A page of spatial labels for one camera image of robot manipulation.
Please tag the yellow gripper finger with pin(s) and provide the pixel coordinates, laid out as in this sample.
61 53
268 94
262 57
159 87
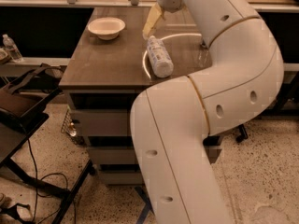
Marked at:
156 15

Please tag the clear plastic water bottle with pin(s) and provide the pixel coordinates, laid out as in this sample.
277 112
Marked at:
159 58

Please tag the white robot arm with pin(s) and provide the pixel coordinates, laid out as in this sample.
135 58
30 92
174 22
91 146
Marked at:
170 120

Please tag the small background water bottle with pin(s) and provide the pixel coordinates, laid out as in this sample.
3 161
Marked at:
12 49

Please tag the white paper bowl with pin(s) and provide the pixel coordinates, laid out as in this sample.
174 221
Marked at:
106 28

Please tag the grey drawer cabinet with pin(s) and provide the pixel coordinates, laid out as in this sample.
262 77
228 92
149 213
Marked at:
110 74

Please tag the top grey drawer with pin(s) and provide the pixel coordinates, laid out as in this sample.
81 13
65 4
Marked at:
101 122

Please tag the black caster leg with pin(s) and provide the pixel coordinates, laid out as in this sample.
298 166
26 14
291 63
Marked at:
242 134

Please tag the black cart with bag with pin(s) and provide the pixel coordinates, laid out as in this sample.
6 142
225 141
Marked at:
21 115

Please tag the blue tape cross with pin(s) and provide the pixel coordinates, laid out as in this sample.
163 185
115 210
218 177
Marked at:
147 205

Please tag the wire mesh basket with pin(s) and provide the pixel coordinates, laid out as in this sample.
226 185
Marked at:
68 128

